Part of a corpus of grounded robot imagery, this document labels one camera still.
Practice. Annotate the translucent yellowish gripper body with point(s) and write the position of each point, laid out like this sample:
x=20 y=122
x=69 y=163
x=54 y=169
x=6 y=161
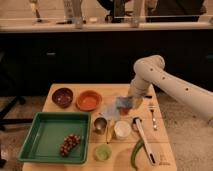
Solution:
x=136 y=102

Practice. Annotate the blue sponge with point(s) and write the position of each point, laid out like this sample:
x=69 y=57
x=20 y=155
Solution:
x=124 y=102

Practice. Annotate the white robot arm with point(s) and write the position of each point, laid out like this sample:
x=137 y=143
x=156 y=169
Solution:
x=150 y=70

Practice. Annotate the white paper cup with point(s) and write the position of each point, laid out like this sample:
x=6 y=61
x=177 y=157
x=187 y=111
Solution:
x=122 y=130

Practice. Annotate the small metal cup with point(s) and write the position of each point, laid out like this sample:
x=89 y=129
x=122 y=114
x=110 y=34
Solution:
x=100 y=125

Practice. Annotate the green plastic cup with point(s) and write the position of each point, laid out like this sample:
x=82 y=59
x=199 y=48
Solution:
x=103 y=152

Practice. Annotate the orange fruit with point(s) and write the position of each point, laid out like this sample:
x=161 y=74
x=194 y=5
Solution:
x=124 y=111

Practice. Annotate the clear plastic bag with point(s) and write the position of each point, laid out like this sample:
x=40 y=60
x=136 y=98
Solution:
x=111 y=112

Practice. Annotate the yellow banana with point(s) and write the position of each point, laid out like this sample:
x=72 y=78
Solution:
x=110 y=130

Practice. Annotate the green chili pepper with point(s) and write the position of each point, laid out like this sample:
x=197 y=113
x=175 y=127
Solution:
x=137 y=147

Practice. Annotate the orange bowl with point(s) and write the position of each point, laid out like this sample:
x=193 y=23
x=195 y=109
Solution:
x=88 y=100

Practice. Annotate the dark brown bowl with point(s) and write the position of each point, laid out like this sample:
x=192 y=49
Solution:
x=63 y=97

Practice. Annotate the red grape bunch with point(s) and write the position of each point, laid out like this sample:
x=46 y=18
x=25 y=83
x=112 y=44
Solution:
x=69 y=143

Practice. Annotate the green plastic tray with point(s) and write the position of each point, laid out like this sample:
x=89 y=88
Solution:
x=47 y=133

